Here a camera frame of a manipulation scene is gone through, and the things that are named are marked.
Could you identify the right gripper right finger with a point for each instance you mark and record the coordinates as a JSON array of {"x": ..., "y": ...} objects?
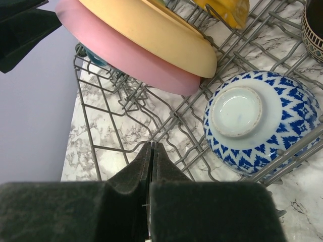
[{"x": 183, "y": 210}]

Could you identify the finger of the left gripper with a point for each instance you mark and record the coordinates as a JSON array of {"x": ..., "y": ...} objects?
[{"x": 23, "y": 26}]

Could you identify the tan bear print plate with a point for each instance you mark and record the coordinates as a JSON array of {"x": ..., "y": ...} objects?
[{"x": 160, "y": 31}]

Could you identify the plain pink plate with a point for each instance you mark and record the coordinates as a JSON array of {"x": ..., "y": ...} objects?
[{"x": 122, "y": 53}]

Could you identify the blue mug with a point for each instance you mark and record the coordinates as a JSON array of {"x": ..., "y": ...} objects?
[{"x": 93, "y": 56}]

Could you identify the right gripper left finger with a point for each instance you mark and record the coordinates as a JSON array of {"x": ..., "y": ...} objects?
[{"x": 111, "y": 210}]

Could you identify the dark brown patterned bowl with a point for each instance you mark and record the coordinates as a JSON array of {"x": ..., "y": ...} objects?
[{"x": 311, "y": 28}]

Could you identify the red blue patterned bowl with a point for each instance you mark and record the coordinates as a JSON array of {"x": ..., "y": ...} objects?
[{"x": 256, "y": 113}]

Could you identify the grey wire dish rack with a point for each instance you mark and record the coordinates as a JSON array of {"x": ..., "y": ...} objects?
[{"x": 115, "y": 114}]

